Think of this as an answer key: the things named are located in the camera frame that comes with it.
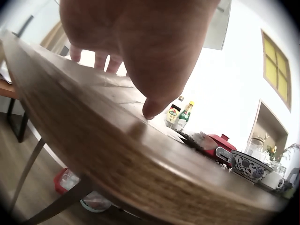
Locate person's left hand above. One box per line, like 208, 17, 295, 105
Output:
59, 0, 221, 119

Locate person's left thumb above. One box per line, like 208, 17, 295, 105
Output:
135, 80, 185, 119

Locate person's left fingers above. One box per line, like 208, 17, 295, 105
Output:
70, 43, 124, 74

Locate white-capped sauce bottle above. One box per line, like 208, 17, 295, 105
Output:
166, 96, 184, 129

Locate yellow-capped green-label bottle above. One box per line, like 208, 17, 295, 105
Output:
176, 101, 195, 131

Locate round wooden table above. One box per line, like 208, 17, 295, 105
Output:
0, 30, 291, 225

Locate red electric cooker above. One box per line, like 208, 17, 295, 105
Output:
202, 133, 237, 169

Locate orange side table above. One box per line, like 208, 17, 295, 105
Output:
0, 61, 19, 99

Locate clear glass jar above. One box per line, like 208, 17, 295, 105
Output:
245, 138, 265, 157

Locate mint green bowl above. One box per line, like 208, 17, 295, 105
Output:
80, 191, 112, 213

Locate blue and white porcelain bowl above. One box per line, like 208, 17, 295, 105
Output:
230, 150, 274, 183

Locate red plastic bin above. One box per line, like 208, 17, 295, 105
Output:
53, 168, 80, 195

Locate yellow framed window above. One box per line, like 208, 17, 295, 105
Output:
261, 29, 292, 113

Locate white cup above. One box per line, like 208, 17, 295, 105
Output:
261, 171, 284, 190

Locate white wall cabinet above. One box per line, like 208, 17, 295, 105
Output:
202, 0, 232, 51

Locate wall niche with ornaments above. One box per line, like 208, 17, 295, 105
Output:
247, 99, 289, 157

